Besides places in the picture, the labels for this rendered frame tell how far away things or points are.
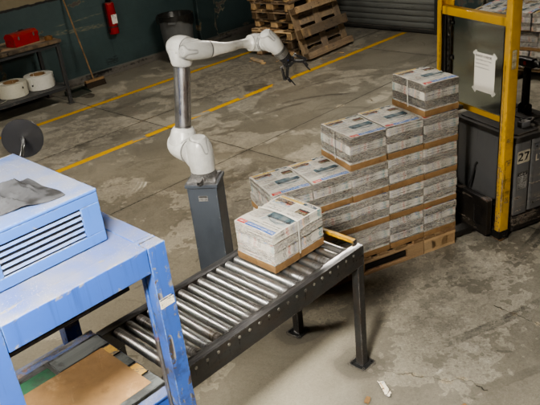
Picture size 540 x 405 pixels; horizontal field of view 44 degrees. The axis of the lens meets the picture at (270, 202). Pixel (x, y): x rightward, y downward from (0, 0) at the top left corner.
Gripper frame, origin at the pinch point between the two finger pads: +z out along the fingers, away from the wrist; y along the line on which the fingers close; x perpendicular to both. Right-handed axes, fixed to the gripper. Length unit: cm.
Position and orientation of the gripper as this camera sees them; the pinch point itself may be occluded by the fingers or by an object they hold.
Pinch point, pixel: (300, 75)
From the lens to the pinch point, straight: 442.4
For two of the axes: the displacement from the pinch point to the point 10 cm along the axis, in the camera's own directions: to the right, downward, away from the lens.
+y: -7.2, 6.8, 1.1
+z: 5.9, 5.2, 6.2
